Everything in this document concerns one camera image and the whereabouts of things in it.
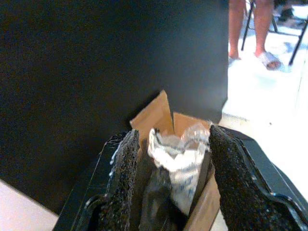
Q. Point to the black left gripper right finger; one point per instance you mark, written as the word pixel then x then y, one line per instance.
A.
pixel 245 183

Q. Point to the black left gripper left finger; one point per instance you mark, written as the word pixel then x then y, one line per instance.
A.
pixel 108 187

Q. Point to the clear white plastic bag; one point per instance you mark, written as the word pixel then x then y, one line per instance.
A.
pixel 178 163

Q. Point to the brown paper bag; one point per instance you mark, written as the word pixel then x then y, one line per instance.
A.
pixel 156 113

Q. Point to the grey slipper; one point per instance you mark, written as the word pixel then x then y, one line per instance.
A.
pixel 233 60
pixel 269 60

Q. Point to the black cabinet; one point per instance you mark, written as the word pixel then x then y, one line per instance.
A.
pixel 96 60

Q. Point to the black folding chair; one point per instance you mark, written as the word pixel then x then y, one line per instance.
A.
pixel 299 43

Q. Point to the bare leg of person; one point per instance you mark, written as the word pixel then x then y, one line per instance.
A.
pixel 237 24
pixel 263 24

